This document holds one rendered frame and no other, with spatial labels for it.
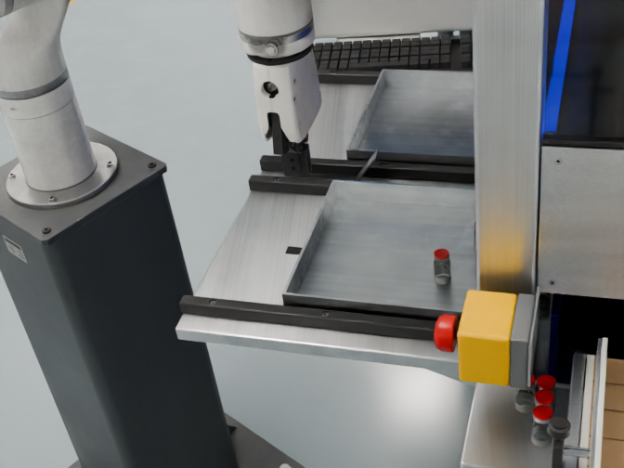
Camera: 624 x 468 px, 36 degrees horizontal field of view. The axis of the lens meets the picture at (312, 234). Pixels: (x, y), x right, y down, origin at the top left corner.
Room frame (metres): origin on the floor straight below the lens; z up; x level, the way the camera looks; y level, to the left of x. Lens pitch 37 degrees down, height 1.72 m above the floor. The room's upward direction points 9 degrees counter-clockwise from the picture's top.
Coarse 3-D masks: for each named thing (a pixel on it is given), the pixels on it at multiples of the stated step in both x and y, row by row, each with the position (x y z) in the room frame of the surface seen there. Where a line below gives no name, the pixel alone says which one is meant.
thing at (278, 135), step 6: (276, 114) 0.94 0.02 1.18; (276, 120) 0.94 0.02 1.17; (276, 126) 0.94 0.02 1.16; (276, 132) 0.94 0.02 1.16; (282, 132) 0.94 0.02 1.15; (276, 138) 0.93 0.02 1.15; (282, 138) 0.93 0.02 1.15; (276, 144) 0.93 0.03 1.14; (282, 144) 0.93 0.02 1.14; (276, 150) 0.93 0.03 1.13; (282, 150) 0.93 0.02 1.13; (288, 150) 0.94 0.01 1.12
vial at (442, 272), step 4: (448, 256) 0.95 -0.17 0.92; (436, 260) 0.95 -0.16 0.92; (440, 260) 0.94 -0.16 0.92; (444, 260) 0.94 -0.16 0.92; (448, 260) 0.95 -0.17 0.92; (436, 264) 0.95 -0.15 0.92; (440, 264) 0.95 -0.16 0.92; (444, 264) 0.94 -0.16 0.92; (448, 264) 0.95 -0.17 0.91; (436, 268) 0.95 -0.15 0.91; (440, 268) 0.94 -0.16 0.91; (444, 268) 0.94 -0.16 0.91; (448, 268) 0.95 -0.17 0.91; (436, 272) 0.95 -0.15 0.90; (440, 272) 0.94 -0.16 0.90; (444, 272) 0.94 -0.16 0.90; (448, 272) 0.94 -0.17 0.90; (436, 276) 0.95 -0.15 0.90; (440, 276) 0.94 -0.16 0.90; (444, 276) 0.94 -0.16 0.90; (448, 276) 0.94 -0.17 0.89; (436, 280) 0.95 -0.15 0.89; (440, 280) 0.94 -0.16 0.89; (444, 280) 0.94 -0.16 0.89; (448, 280) 0.94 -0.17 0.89
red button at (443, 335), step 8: (440, 320) 0.74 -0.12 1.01; (448, 320) 0.74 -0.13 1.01; (456, 320) 0.74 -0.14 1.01; (440, 328) 0.73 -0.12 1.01; (448, 328) 0.73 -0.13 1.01; (456, 328) 0.74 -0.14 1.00; (440, 336) 0.72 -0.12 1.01; (448, 336) 0.72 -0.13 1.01; (456, 336) 0.73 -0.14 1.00; (440, 344) 0.72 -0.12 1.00; (448, 344) 0.72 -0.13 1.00
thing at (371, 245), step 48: (336, 192) 1.17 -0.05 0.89; (384, 192) 1.15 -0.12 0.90; (432, 192) 1.12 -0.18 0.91; (336, 240) 1.07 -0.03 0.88; (384, 240) 1.05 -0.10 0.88; (432, 240) 1.04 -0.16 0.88; (288, 288) 0.95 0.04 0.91; (336, 288) 0.97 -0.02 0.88; (384, 288) 0.95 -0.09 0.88; (432, 288) 0.94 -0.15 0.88
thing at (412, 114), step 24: (384, 72) 1.49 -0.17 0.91; (408, 72) 1.47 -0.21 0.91; (432, 72) 1.46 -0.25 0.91; (456, 72) 1.44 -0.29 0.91; (384, 96) 1.46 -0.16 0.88; (408, 96) 1.45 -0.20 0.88; (432, 96) 1.43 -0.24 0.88; (456, 96) 1.42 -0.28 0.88; (360, 120) 1.33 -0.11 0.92; (384, 120) 1.38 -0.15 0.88; (408, 120) 1.37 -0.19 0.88; (432, 120) 1.35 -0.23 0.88; (456, 120) 1.34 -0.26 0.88; (360, 144) 1.31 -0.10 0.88; (384, 144) 1.30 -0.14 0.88; (408, 144) 1.29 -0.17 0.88; (432, 144) 1.28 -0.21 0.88; (456, 144) 1.27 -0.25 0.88
